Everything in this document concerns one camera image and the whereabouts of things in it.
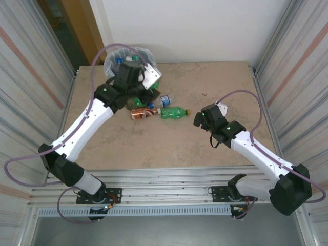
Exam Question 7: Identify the grey slotted cable duct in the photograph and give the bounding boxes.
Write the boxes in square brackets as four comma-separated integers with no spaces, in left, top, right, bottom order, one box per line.
[37,206,233,218]

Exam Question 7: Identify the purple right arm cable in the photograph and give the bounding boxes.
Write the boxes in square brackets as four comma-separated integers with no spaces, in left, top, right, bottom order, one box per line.
[217,89,327,221]

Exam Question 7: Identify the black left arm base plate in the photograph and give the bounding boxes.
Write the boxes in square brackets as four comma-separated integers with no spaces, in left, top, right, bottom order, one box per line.
[76,187,122,205]

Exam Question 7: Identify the brown bottle white cap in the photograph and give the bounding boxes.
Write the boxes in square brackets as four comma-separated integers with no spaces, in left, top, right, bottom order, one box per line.
[130,107,162,120]

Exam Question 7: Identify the dark green waste bin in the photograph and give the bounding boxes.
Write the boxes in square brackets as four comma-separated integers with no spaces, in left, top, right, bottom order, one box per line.
[104,45,161,111]

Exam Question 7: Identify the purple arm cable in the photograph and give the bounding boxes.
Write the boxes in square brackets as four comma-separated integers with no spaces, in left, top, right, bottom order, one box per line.
[217,89,327,221]
[5,43,152,223]

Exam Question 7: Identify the white plastic bin liner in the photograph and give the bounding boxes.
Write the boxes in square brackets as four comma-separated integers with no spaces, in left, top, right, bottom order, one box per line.
[104,45,157,79]

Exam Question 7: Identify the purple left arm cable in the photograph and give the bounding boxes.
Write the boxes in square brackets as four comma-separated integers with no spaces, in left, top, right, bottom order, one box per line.
[5,43,152,223]

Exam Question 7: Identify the aluminium frame rails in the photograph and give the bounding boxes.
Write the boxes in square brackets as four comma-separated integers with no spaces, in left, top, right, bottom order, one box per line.
[28,165,312,208]

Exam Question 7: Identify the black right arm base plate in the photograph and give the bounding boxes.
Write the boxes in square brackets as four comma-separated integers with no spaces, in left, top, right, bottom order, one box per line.
[211,186,248,203]

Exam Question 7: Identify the green bottle yellow cap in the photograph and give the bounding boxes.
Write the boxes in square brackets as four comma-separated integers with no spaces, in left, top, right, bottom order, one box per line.
[160,106,192,120]

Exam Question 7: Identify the brown wooden door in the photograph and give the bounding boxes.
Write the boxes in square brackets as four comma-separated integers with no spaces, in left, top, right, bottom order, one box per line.
[38,0,113,72]

